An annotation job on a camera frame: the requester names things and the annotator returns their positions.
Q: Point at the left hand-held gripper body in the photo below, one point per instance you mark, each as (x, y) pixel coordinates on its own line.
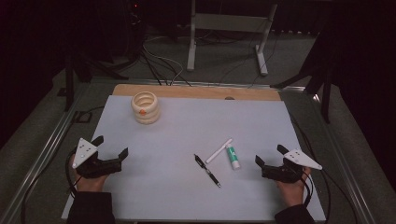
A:
(93, 166)

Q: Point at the person's left hand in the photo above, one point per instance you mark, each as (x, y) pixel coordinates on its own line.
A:
(90, 184)

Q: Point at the dark metal stand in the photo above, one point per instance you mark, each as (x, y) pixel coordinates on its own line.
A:
(70, 81)
(325, 93)

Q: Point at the cream ringed pen holder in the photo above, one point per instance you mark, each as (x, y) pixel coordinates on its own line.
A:
(145, 107)

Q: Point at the white table mat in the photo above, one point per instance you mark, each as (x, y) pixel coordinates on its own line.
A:
(174, 186)

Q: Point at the person's right hand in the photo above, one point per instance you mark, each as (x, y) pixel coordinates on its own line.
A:
(292, 193)

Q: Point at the aluminium rail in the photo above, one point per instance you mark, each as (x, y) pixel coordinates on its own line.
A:
(40, 158)
(348, 180)

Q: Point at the black pen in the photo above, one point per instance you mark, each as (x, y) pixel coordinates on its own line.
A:
(207, 170)

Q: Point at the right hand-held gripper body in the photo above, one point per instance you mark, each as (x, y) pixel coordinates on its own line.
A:
(288, 171)

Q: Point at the green glue stick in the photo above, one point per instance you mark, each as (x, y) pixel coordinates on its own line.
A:
(233, 157)

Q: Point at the white metal stand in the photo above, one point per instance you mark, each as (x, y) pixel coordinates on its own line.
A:
(229, 23)

